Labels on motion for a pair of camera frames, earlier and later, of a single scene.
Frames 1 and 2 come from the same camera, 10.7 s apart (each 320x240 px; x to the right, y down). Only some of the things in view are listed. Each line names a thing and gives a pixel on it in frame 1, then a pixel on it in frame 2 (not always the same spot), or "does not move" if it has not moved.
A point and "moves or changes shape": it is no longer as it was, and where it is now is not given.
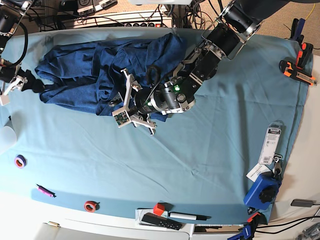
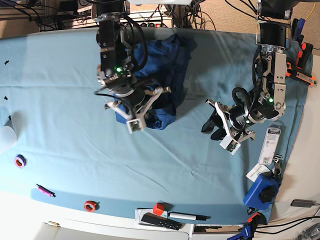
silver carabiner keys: [277, 169] does not move
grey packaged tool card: [269, 149] does not move
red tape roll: [91, 206] does not move
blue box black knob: [263, 192] does not move
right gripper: [142, 96] -> [239, 116]
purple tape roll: [20, 161] does not move
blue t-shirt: [87, 75] moves or changes shape
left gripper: [7, 73] -> [134, 100]
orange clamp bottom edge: [250, 219] does not move
